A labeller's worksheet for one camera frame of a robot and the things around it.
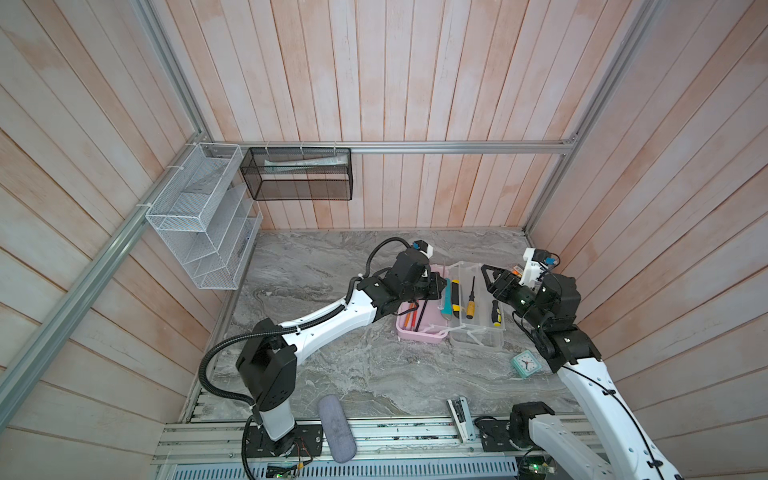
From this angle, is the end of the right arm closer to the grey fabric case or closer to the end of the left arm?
the end of the left arm

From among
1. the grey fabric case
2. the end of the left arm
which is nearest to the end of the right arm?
the end of the left arm

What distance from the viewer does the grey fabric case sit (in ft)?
2.34
